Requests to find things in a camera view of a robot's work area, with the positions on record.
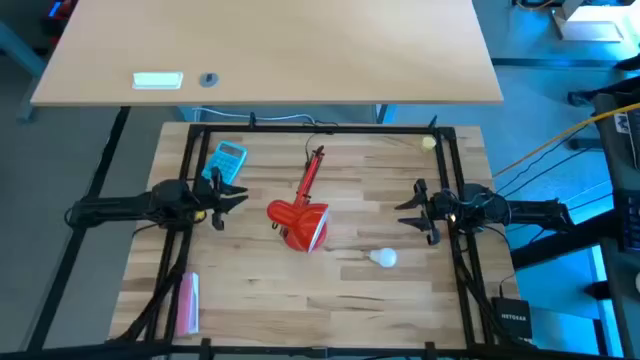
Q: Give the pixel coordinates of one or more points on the black metal table frame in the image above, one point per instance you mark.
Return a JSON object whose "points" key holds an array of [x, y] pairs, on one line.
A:
{"points": [[325, 130]]}

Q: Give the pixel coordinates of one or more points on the pink box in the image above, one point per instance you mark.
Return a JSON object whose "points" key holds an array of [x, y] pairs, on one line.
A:
{"points": [[188, 304]]}

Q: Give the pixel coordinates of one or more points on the blue calculator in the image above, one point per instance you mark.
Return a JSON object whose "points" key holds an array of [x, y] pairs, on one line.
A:
{"points": [[226, 161]]}

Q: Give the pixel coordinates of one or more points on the grey round desk grommet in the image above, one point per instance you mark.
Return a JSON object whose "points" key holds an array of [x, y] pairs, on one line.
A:
{"points": [[209, 79]]}

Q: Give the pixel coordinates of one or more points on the beige wooden desk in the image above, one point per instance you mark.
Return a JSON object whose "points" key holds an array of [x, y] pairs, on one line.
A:
{"points": [[270, 50]]}

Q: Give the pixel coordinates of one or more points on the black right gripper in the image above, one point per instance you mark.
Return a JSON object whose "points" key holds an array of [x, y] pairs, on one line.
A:
{"points": [[436, 210]]}

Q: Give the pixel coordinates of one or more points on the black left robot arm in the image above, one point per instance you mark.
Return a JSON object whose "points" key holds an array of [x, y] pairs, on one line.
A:
{"points": [[120, 206]]}

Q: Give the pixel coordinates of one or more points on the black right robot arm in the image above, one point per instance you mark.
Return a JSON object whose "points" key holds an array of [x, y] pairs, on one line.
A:
{"points": [[520, 210]]}

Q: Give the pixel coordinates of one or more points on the white lightbulb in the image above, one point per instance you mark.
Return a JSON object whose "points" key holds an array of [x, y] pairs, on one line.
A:
{"points": [[385, 257]]}

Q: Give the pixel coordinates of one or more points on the small pale yellow cup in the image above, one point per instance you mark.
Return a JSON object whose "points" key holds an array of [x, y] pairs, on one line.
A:
{"points": [[428, 143]]}

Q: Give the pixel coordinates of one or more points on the person's foot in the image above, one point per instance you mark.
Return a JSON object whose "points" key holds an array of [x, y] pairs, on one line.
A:
{"points": [[582, 96]]}

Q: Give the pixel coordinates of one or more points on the white box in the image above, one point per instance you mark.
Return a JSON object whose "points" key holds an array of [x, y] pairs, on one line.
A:
{"points": [[590, 22]]}

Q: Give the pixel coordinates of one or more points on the black Netgear network switch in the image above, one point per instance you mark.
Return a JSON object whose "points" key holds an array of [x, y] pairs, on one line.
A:
{"points": [[513, 318]]}

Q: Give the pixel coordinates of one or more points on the red desk lamp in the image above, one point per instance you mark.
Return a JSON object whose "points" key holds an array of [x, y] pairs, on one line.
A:
{"points": [[300, 222]]}

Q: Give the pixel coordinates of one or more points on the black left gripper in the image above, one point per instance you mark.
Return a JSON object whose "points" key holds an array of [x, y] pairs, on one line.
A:
{"points": [[210, 197]]}

